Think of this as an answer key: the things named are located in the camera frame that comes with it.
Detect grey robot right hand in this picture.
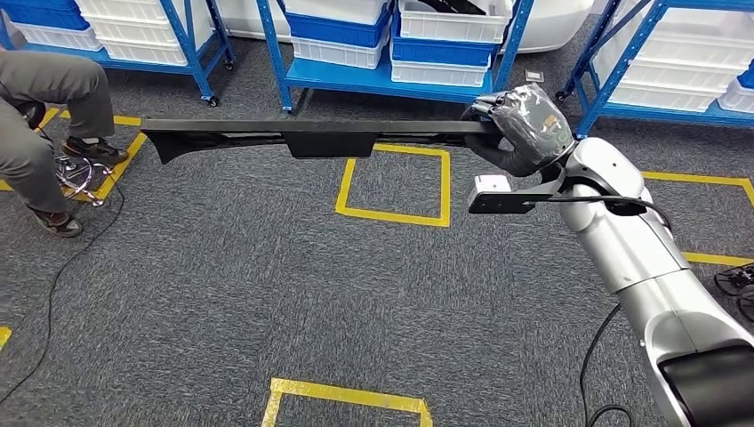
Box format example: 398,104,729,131
461,82,577,178

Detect long black plastic part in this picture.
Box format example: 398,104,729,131
140,117,499,166

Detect blue metal shelf rack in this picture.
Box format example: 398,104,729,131
555,0,754,140
254,0,536,114
0,0,236,109

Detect white plastic crate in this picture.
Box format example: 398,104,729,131
717,79,754,115
95,36,214,68
291,26,391,71
633,8,754,68
397,0,515,46
615,55,746,93
82,14,214,46
389,55,491,89
606,82,723,114
12,22,104,53
75,0,172,21
282,0,390,26

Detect white car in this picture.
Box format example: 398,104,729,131
214,0,596,55

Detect person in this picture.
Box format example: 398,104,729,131
0,50,131,240

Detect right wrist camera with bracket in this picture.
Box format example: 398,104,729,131
467,173,570,215

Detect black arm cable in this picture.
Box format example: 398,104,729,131
526,194,673,231

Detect black tether cable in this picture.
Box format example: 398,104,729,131
579,303,634,427

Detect black floor cable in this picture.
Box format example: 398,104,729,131
0,132,126,407

